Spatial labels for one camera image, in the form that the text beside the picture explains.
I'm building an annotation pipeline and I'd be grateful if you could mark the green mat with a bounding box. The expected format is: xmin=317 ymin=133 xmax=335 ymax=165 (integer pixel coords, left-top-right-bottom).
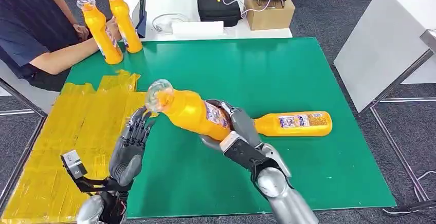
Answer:
xmin=64 ymin=38 xmax=397 ymax=220

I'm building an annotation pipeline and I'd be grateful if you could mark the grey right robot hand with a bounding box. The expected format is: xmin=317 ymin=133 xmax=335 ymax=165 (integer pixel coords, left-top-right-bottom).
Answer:
xmin=199 ymin=99 xmax=265 ymax=152

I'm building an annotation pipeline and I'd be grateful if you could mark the black zip case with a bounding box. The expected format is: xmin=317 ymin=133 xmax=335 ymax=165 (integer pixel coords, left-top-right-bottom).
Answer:
xmin=197 ymin=0 xmax=242 ymax=28

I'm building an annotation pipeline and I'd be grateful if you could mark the person's hand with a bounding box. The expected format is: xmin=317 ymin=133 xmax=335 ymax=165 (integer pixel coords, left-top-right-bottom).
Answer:
xmin=106 ymin=16 xmax=122 ymax=42
xmin=73 ymin=24 xmax=90 ymax=42

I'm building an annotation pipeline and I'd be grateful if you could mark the grey metal frame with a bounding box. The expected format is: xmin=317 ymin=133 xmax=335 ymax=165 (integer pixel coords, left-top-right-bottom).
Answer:
xmin=369 ymin=28 xmax=436 ymax=203

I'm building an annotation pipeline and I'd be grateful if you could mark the clear coiled cable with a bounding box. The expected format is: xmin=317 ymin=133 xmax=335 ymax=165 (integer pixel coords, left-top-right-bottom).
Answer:
xmin=152 ymin=12 xmax=189 ymax=34

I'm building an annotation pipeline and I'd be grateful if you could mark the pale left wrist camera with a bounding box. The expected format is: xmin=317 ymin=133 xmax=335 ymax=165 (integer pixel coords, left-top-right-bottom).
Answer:
xmin=60 ymin=150 xmax=88 ymax=180

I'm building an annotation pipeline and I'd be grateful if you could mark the yellow sheet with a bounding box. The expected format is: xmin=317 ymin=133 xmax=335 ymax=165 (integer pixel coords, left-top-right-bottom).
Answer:
xmin=2 ymin=70 xmax=159 ymax=224

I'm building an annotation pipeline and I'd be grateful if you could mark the orange drink bottle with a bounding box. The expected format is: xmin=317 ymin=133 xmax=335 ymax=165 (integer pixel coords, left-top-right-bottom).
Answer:
xmin=76 ymin=0 xmax=123 ymax=65
xmin=144 ymin=79 xmax=235 ymax=142
xmin=253 ymin=111 xmax=333 ymax=138
xmin=103 ymin=0 xmax=143 ymax=54

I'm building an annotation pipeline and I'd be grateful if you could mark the cardboard box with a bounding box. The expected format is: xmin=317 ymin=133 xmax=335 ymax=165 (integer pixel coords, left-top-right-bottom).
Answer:
xmin=243 ymin=0 xmax=296 ymax=31

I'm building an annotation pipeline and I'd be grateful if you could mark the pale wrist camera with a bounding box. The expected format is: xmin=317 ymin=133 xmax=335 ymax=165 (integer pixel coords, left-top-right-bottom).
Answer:
xmin=60 ymin=150 xmax=88 ymax=180
xmin=220 ymin=131 xmax=270 ymax=176

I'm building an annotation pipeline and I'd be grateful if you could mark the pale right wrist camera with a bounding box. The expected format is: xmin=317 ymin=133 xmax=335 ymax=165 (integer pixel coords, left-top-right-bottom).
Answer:
xmin=220 ymin=131 xmax=270 ymax=176

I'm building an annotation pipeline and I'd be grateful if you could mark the large white board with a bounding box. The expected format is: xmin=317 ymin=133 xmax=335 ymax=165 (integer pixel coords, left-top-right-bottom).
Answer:
xmin=334 ymin=0 xmax=436 ymax=114

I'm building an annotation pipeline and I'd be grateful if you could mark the dark tablet with stand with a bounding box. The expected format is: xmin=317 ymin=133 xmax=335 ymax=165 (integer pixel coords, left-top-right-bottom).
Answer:
xmin=131 ymin=0 xmax=148 ymax=39

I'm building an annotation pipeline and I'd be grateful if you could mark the flat white box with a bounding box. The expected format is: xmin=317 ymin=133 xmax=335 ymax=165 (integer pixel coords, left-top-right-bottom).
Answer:
xmin=172 ymin=21 xmax=225 ymax=39

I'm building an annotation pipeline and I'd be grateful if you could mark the white cable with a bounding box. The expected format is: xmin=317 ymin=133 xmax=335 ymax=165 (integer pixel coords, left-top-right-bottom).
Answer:
xmin=197 ymin=0 xmax=273 ymax=19

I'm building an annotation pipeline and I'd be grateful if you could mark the person's right hand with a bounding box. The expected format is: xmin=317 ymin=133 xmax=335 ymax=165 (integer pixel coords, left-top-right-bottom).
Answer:
xmin=106 ymin=16 xmax=122 ymax=42

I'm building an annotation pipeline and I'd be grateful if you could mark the dark metal frame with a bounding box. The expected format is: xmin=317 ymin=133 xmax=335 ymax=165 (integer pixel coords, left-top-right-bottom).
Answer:
xmin=0 ymin=78 xmax=48 ymax=210

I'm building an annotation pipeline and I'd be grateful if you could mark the person's left hand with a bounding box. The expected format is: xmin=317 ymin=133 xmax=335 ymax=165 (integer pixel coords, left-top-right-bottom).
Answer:
xmin=73 ymin=24 xmax=90 ymax=42

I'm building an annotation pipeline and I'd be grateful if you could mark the floor cable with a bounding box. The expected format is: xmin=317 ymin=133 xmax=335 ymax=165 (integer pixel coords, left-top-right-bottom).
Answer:
xmin=381 ymin=171 xmax=436 ymax=216

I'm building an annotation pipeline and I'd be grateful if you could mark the white table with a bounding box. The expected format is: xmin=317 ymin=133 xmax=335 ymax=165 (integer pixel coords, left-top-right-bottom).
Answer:
xmin=121 ymin=0 xmax=294 ymax=42

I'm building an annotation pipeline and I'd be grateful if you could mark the person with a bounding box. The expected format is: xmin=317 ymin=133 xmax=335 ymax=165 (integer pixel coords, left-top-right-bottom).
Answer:
xmin=0 ymin=0 xmax=123 ymax=92

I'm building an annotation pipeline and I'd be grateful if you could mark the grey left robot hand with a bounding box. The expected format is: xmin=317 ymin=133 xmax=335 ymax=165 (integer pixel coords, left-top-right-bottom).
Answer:
xmin=108 ymin=106 xmax=157 ymax=188

